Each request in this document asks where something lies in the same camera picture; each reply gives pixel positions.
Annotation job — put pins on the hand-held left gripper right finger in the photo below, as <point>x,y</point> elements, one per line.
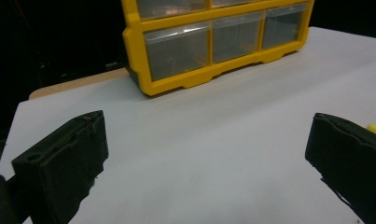
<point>350,161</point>

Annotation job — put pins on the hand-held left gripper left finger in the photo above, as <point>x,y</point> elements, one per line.
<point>58,168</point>

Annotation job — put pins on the yellow drawer organizer cabinet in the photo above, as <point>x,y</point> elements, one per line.
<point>136,46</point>

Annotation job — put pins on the clear plastic drawer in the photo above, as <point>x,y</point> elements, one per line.
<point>170,7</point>

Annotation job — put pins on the white board sheet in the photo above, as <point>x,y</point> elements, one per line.
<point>207,140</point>

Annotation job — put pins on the set of clear small drawers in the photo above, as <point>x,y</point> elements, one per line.
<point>176,53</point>

